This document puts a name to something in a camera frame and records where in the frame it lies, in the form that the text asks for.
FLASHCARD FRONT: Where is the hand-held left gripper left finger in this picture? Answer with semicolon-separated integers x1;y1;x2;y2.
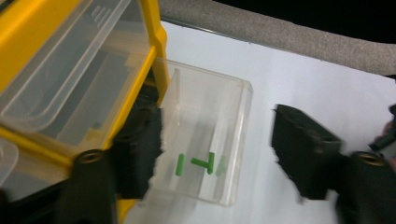
111;105;165;200

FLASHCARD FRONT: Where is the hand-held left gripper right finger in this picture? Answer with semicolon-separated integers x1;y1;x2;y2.
270;104;344;202

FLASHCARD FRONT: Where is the small green plastic piece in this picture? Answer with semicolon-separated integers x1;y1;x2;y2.
190;157;209;168
175;152;186;177
205;151;216;175

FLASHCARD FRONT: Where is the clear plastic drawer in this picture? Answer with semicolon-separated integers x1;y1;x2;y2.
0;0;151;147
138;57;254;208
0;138;21;189

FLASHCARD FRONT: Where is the yellow plastic drawer cabinet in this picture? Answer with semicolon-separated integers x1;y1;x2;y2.
0;0;171;224

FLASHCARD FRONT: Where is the grey padded table edge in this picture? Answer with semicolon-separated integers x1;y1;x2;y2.
158;0;396;77

